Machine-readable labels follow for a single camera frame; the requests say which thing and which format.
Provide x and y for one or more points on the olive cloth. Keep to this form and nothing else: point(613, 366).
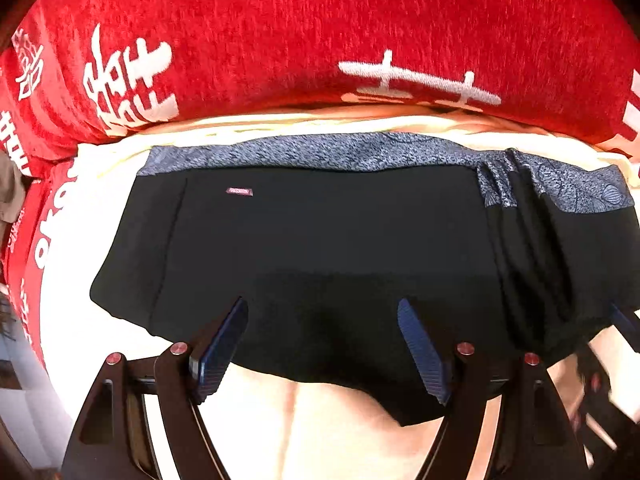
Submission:
point(11, 190)

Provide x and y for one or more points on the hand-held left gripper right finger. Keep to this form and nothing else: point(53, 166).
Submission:
point(425, 355)

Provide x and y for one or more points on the black pants with blue trim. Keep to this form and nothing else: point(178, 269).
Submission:
point(325, 235)

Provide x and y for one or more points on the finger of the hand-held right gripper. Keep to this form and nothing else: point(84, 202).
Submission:
point(595, 390)
point(629, 327)

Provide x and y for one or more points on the red printed blanket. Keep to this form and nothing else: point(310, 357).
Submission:
point(300, 25)

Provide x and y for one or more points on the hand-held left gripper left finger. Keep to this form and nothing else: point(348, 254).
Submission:
point(220, 345)

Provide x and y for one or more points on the cream patterned blanket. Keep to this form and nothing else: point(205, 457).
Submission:
point(310, 435)

